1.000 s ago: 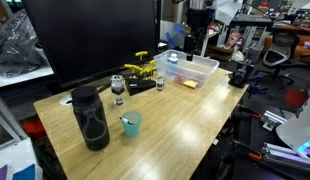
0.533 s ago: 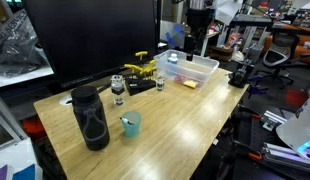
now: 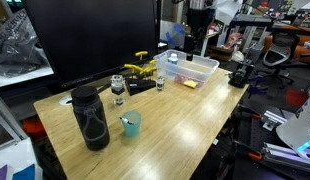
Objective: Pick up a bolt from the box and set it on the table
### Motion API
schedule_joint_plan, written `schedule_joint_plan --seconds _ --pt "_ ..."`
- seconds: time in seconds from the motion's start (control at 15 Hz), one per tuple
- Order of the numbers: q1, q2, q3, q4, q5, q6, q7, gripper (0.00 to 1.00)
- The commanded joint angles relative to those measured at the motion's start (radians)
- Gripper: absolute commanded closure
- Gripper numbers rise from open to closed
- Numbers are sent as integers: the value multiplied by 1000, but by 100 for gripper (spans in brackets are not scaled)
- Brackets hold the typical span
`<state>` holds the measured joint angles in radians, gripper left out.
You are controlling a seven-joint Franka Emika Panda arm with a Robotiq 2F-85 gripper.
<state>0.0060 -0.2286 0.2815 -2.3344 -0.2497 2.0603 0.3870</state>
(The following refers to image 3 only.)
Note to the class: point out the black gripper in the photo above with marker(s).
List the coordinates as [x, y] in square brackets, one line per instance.
[190, 43]

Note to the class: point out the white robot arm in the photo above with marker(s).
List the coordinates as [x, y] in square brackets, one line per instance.
[198, 20]

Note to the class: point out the clear plastic storage box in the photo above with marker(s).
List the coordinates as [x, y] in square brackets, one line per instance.
[195, 66]

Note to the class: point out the white bottle with blue label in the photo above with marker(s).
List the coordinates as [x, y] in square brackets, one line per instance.
[173, 59]

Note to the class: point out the orange sponge block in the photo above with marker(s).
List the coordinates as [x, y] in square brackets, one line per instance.
[190, 84]

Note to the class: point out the small glass jar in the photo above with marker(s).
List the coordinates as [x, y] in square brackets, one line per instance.
[160, 84]

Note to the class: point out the black bench vise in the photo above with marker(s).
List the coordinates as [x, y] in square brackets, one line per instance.
[240, 76]

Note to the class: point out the black hex key stand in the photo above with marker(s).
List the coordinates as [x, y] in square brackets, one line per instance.
[140, 86]

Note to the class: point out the small clear jar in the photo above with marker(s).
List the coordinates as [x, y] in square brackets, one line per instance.
[117, 90]

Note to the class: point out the grey mesh office chair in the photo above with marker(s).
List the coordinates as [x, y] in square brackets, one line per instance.
[276, 56]

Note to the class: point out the black white marker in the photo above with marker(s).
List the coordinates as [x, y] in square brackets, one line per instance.
[127, 121]

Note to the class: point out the teal plastic cup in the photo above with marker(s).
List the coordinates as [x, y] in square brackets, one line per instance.
[132, 128]

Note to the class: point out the large black monitor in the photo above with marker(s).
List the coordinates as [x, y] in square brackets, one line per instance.
[95, 36]

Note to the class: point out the orange sofa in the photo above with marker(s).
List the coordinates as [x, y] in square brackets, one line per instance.
[306, 50]

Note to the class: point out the black water bottle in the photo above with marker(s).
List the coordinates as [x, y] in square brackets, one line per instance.
[91, 123]

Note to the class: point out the white machine base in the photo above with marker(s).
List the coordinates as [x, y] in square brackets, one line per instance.
[298, 130]

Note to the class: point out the clear printed plastic bag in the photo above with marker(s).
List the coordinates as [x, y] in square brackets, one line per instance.
[15, 50]

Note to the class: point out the aluminium corner bracket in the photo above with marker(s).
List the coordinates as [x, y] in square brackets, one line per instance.
[273, 120]

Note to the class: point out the aluminium extrusion rail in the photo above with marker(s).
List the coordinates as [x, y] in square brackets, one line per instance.
[285, 155]

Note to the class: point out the aluminium frame post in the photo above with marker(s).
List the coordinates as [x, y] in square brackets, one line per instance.
[8, 120]

